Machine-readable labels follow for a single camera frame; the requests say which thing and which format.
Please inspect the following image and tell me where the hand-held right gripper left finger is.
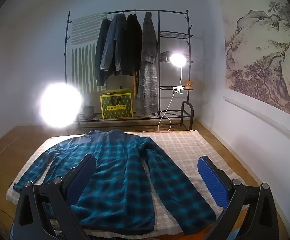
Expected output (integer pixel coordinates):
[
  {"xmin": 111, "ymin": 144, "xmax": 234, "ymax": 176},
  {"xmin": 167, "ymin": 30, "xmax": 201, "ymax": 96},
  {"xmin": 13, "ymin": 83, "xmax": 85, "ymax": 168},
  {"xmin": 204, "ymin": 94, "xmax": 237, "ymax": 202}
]
[{"xmin": 13, "ymin": 154, "xmax": 97, "ymax": 240}]

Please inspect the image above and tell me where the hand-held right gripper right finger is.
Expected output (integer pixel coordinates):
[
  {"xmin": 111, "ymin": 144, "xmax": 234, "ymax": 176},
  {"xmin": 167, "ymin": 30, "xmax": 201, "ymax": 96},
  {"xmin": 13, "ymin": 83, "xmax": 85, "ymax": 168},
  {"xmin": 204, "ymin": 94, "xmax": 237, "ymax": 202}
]
[{"xmin": 197, "ymin": 156, "xmax": 280, "ymax": 240}]

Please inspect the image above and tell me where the blue plaid fleece jacket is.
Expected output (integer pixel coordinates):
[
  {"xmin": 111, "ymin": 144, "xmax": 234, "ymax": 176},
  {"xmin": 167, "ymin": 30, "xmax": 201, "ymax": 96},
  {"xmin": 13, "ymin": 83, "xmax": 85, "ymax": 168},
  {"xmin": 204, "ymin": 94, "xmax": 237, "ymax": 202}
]
[{"xmin": 13, "ymin": 129, "xmax": 216, "ymax": 236}]

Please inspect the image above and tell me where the black metal clothes rack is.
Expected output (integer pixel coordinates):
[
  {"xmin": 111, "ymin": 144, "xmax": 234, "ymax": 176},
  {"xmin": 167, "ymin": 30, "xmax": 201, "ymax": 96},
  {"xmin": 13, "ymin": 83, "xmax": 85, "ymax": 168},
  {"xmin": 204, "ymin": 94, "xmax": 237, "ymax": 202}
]
[{"xmin": 63, "ymin": 9, "xmax": 194, "ymax": 128}]

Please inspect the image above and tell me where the beige checked blanket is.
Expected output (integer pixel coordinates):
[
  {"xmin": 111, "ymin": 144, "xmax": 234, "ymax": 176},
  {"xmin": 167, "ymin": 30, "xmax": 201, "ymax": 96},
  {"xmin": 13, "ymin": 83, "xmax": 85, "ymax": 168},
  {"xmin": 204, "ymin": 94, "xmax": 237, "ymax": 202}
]
[{"xmin": 6, "ymin": 130, "xmax": 246, "ymax": 238}]

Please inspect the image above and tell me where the dark plant pot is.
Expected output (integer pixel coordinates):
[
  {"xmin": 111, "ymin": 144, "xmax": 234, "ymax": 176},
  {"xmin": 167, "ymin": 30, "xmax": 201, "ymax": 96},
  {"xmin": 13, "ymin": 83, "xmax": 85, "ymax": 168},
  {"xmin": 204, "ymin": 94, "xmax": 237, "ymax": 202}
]
[{"xmin": 82, "ymin": 105, "xmax": 95, "ymax": 120}]

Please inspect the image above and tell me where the green yellow patterned box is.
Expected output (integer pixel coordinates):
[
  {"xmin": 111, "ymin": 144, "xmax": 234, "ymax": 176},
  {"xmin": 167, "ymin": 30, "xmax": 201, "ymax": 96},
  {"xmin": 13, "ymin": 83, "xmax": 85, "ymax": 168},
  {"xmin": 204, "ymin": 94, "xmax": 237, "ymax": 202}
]
[{"xmin": 100, "ymin": 88, "xmax": 133, "ymax": 119}]

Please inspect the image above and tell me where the orange hanging item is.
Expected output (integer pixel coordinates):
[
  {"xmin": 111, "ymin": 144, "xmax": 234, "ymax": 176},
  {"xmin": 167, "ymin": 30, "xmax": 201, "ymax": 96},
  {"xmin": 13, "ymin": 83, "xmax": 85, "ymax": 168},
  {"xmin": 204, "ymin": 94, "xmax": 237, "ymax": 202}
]
[{"xmin": 133, "ymin": 71, "xmax": 139, "ymax": 99}]

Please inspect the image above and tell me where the grey plaid hanging coat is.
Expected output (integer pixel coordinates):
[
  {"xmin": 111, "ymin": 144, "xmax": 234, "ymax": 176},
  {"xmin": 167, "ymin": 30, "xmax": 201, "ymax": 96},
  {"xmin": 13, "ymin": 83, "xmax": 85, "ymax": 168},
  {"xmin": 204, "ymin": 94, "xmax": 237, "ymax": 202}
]
[{"xmin": 136, "ymin": 12, "xmax": 159, "ymax": 115}]

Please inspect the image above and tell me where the white clip lamp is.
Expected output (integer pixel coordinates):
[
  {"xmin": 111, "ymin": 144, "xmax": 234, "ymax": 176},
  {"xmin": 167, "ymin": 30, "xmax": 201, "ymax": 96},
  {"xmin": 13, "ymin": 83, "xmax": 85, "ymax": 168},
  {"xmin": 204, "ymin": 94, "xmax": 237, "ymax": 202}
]
[{"xmin": 169, "ymin": 52, "xmax": 187, "ymax": 94}]

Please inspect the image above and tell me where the dark hanging jacket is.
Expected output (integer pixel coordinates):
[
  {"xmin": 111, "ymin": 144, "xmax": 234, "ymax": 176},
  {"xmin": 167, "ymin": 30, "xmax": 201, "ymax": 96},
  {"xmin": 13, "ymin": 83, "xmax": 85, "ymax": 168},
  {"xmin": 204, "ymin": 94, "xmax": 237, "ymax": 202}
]
[{"xmin": 95, "ymin": 19, "xmax": 113, "ymax": 87}]

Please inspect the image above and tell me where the denim hanging jacket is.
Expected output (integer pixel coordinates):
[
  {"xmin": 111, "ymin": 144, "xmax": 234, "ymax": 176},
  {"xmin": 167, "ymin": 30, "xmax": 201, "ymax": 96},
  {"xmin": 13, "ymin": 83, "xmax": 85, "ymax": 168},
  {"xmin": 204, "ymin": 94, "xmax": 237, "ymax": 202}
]
[{"xmin": 100, "ymin": 14, "xmax": 128, "ymax": 75}]

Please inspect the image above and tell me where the black hanging jacket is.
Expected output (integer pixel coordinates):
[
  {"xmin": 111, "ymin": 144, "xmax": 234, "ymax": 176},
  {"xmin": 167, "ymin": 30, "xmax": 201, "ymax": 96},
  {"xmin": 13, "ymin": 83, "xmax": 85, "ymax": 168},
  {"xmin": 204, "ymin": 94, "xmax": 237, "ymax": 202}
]
[{"xmin": 121, "ymin": 14, "xmax": 143, "ymax": 77}]

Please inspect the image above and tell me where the bright ring light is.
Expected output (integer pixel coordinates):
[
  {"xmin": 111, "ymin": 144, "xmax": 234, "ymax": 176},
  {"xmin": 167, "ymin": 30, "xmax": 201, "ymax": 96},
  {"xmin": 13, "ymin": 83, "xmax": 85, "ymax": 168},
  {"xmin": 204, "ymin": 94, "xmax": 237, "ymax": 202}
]
[{"xmin": 40, "ymin": 82, "xmax": 82, "ymax": 128}]

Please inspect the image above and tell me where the white lamp cable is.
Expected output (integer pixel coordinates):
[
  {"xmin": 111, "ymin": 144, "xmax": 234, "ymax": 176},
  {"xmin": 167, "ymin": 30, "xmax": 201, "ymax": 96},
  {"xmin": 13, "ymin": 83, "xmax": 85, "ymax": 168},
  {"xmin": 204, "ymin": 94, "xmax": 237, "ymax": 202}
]
[{"xmin": 158, "ymin": 91, "xmax": 176, "ymax": 132}]

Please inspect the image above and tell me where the landscape painting wall hanging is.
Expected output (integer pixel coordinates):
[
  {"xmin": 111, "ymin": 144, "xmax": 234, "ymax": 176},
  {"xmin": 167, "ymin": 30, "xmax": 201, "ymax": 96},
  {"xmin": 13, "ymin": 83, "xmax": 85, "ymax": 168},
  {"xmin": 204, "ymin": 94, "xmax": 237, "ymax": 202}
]
[{"xmin": 221, "ymin": 1, "xmax": 290, "ymax": 124}]

